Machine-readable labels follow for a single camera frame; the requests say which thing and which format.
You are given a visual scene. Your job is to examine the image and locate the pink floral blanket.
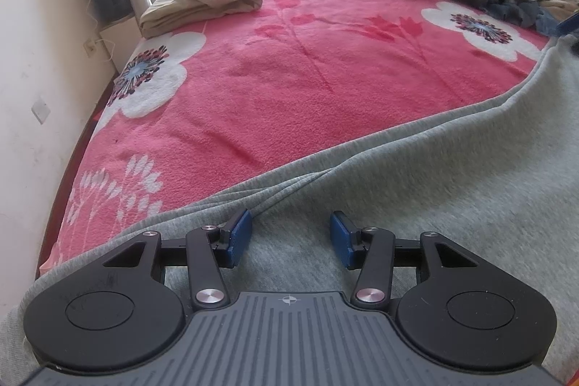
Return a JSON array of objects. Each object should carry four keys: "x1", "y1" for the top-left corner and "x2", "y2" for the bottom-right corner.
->
[{"x1": 38, "y1": 0, "x2": 559, "y2": 278}]

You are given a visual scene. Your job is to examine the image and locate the wall switch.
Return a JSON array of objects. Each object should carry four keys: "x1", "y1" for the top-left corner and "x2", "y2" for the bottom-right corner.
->
[{"x1": 31, "y1": 97, "x2": 50, "y2": 124}]

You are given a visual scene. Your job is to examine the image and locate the grey sweatpants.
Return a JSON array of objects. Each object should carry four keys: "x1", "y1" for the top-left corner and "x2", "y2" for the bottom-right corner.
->
[{"x1": 0, "y1": 35, "x2": 579, "y2": 386}]

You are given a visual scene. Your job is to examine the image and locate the beige garment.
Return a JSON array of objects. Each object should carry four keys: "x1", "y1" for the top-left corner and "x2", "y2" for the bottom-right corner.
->
[{"x1": 540, "y1": 0, "x2": 579, "y2": 13}]

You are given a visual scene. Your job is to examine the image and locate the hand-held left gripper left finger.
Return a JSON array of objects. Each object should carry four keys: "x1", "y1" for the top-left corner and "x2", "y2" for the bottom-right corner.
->
[{"x1": 102, "y1": 208, "x2": 253, "y2": 311}]

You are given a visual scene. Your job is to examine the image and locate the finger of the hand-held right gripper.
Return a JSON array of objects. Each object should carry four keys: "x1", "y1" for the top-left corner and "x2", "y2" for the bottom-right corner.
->
[{"x1": 555, "y1": 8, "x2": 579, "y2": 38}]

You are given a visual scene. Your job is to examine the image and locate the white nightstand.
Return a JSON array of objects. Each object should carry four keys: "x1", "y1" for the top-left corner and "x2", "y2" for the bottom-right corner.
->
[{"x1": 98, "y1": 13, "x2": 141, "y2": 72}]

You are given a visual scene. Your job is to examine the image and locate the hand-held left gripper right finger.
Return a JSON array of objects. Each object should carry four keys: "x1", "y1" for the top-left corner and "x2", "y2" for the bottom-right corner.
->
[{"x1": 330, "y1": 211, "x2": 480, "y2": 311}]

